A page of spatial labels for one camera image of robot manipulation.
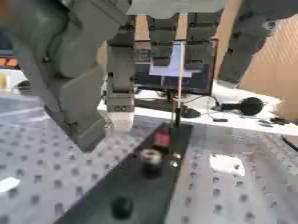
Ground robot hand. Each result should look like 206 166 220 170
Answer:
0 0 298 153

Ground larger metal nut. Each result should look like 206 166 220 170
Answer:
132 147 163 178

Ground smaller black nut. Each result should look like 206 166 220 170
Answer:
108 195 135 220

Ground thin stick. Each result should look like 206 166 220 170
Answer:
170 39 186 130

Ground monitor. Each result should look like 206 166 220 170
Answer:
131 39 219 97

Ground black mouse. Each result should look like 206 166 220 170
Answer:
178 106 202 119

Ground small red block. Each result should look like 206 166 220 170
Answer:
150 130 172 150

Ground white desk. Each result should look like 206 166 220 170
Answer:
95 79 298 138

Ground black plate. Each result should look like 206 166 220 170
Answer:
51 122 195 224

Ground black headphones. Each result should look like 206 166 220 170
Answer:
219 96 265 117

